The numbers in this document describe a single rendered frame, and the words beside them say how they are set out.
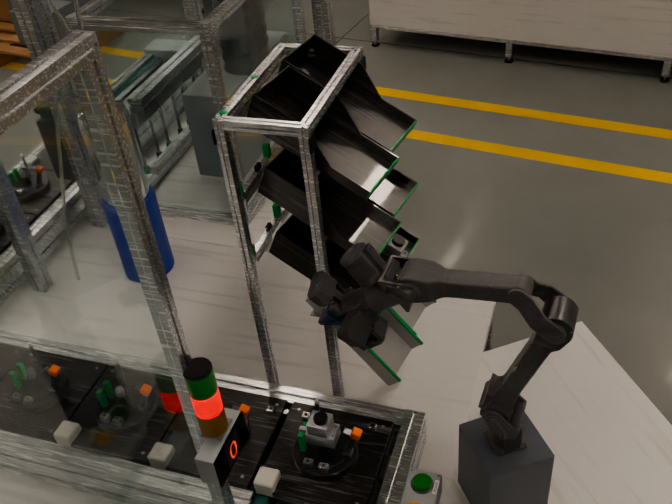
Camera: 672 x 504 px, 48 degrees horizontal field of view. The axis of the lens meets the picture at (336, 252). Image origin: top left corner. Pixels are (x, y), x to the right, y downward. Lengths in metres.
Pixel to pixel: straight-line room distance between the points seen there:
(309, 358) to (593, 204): 2.35
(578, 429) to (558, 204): 2.28
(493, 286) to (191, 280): 1.26
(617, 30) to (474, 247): 2.01
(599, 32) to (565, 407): 3.59
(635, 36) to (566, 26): 0.42
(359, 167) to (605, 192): 2.79
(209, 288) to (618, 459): 1.22
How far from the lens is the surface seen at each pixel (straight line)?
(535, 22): 5.29
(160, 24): 2.26
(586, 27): 5.23
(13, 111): 0.89
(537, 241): 3.79
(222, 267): 2.37
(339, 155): 1.50
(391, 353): 1.81
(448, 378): 1.97
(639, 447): 1.90
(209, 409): 1.34
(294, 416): 1.77
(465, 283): 1.30
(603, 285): 3.59
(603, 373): 2.03
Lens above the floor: 2.33
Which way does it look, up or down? 39 degrees down
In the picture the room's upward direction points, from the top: 6 degrees counter-clockwise
